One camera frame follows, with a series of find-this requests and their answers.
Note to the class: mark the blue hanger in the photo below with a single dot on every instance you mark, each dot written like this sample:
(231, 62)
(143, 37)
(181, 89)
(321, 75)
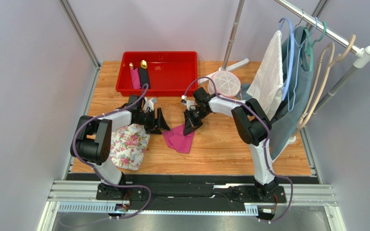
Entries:
(290, 60)

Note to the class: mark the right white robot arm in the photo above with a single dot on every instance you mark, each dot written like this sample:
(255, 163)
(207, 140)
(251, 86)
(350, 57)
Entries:
(252, 124)

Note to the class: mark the magenta paper napkin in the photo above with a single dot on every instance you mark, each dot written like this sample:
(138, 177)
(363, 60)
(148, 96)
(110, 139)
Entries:
(176, 140)

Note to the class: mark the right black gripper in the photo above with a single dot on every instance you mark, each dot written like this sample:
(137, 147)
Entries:
(192, 115)

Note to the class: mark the beige hanger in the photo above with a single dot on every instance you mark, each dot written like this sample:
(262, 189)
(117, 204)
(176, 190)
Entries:
(318, 85)
(340, 57)

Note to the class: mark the white towel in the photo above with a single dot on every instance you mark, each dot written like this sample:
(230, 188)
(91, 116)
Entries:
(267, 84)

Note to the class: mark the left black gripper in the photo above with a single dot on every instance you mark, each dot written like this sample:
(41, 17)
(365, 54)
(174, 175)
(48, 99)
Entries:
(161, 123)

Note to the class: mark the floral tray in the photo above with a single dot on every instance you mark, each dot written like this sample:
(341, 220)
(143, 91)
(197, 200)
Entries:
(128, 146)

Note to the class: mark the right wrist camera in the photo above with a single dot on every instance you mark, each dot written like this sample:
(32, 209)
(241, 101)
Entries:
(189, 104)

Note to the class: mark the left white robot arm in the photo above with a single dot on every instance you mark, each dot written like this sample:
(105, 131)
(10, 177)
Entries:
(91, 143)

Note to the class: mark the white round mesh basket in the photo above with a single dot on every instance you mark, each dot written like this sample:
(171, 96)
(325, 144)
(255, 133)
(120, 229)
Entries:
(226, 84)

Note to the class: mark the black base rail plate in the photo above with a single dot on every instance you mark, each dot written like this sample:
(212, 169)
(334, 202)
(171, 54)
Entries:
(194, 193)

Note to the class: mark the blue-grey garment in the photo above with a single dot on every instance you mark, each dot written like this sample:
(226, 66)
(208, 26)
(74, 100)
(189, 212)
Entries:
(284, 123)

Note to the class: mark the green hanger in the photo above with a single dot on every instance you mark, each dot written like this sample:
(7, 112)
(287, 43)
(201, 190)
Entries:
(309, 43)

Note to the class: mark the red plastic bin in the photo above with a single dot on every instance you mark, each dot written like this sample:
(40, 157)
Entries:
(171, 73)

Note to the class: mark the pink rolled napkin bundle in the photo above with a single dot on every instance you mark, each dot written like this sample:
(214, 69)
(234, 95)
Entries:
(135, 78)

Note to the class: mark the black rolled napkin bundle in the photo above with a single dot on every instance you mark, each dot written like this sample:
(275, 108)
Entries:
(143, 74)

